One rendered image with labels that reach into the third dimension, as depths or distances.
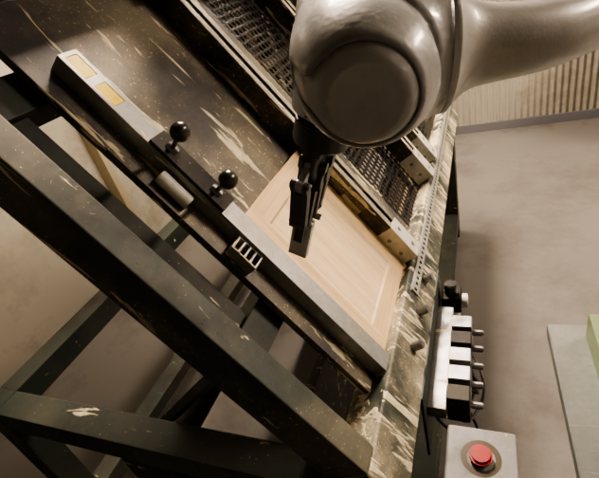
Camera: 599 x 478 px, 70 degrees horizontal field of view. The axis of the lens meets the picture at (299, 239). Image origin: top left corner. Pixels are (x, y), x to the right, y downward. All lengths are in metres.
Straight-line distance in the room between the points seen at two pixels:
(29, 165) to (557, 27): 0.69
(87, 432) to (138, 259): 0.81
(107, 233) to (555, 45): 0.64
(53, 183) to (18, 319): 2.44
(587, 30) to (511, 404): 1.84
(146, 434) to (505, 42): 1.23
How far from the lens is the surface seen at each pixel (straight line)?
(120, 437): 1.39
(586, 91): 4.67
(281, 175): 1.14
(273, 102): 1.23
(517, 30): 0.38
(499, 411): 2.12
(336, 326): 1.00
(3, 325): 3.12
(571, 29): 0.41
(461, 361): 1.27
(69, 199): 0.77
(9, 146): 0.79
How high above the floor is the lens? 1.73
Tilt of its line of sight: 31 degrees down
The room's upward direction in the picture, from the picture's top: 16 degrees counter-clockwise
